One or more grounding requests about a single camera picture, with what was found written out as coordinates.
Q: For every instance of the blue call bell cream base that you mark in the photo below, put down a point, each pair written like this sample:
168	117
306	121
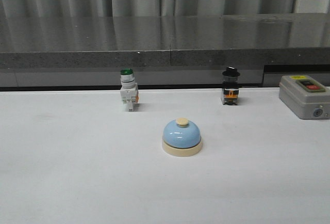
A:
182	138

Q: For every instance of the grey stone counter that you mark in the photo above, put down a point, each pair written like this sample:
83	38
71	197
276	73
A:
190	51

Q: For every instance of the green pushbutton switch white body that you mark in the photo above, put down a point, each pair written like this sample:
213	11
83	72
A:
129	90

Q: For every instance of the black rotary selector switch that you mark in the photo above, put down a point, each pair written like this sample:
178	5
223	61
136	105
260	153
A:
230	89

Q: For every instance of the grey on-off switch box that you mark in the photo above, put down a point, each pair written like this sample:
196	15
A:
305	96

